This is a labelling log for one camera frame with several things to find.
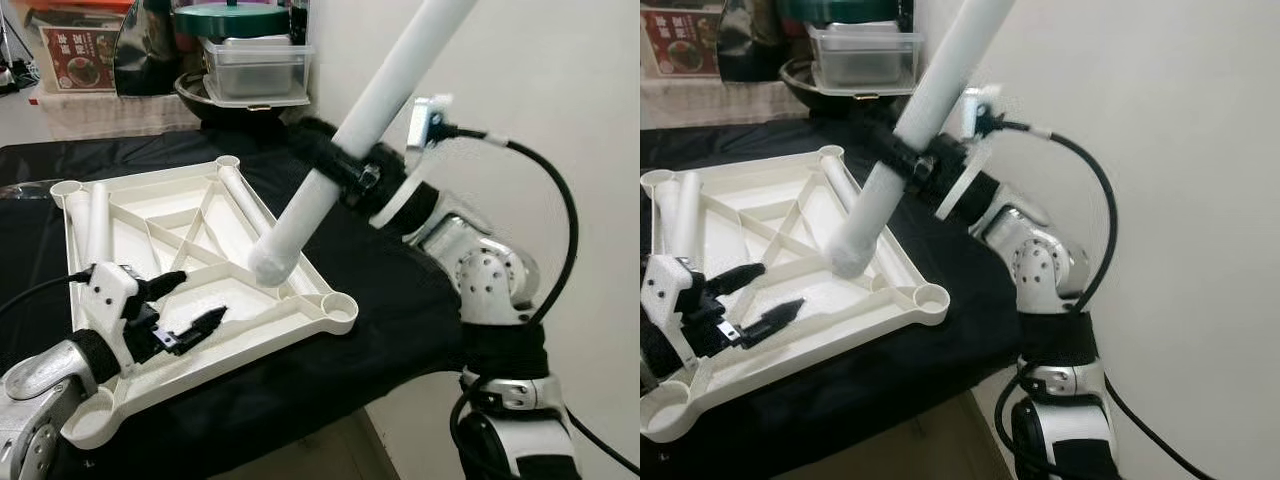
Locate beige cloth covered bench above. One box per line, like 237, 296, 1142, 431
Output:
40, 90, 206, 141
640, 78, 811, 131

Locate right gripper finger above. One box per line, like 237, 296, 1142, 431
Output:
293, 117, 346, 161
868, 140, 926, 188
303, 148, 363, 196
858, 103, 909, 151

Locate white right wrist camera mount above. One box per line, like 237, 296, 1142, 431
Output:
375, 95, 456, 226
935, 85, 1006, 221

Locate white plastic table leg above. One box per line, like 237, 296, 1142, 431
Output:
828, 0, 1016, 281
247, 0, 479, 288
672, 170, 703, 263
820, 150, 871, 226
85, 180, 113, 266
217, 160, 283, 246

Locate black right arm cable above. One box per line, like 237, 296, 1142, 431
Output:
445, 122, 641, 480
995, 118, 1216, 480

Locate white plastic tabletop panel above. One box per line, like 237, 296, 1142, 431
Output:
640, 145, 951, 444
50, 153, 359, 451

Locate black wok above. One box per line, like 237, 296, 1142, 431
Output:
175, 72, 301, 126
780, 58, 906, 116

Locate clear plastic container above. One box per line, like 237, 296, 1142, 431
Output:
808, 22, 921, 98
200, 35, 313, 108

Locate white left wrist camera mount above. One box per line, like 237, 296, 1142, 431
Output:
67, 262, 141, 373
642, 255, 706, 341

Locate orange lid storage box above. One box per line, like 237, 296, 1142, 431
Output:
28, 0, 131, 93
640, 0, 723, 79

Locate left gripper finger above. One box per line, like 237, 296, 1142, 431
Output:
135, 270, 189, 304
705, 262, 769, 298
735, 298, 807, 347
160, 307, 228, 354

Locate green pot lid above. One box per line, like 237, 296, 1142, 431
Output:
172, 0, 291, 39
780, 0, 906, 26

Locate black table cloth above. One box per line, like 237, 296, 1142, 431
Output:
640, 115, 1041, 480
0, 120, 471, 480

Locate black bag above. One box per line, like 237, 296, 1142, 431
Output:
718, 0, 786, 83
113, 0, 179, 98

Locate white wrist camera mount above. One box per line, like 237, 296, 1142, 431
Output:
935, 85, 1006, 221
642, 255, 706, 341
67, 262, 141, 373
375, 95, 456, 226

